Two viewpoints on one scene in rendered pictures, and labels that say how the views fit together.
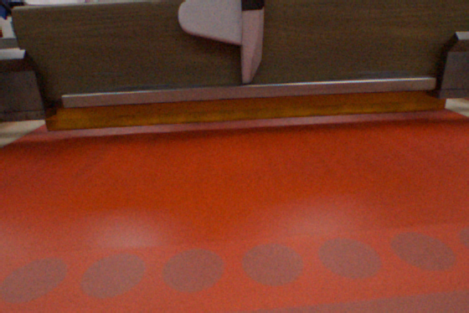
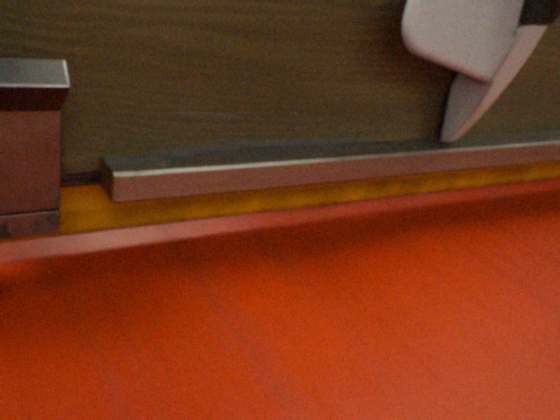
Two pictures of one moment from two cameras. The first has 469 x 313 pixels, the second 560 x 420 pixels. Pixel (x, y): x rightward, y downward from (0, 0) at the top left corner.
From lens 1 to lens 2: 20 cm
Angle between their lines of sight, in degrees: 30
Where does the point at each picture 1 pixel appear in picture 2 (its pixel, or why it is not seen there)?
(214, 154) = (447, 294)
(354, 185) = not seen: outside the picture
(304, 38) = (537, 63)
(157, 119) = (259, 203)
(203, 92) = (391, 162)
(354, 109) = (543, 172)
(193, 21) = (431, 29)
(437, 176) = not seen: outside the picture
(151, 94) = (306, 167)
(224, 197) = not seen: outside the picture
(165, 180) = (464, 379)
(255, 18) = (532, 40)
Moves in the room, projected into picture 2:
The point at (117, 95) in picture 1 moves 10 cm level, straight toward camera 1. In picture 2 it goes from (243, 172) to (532, 328)
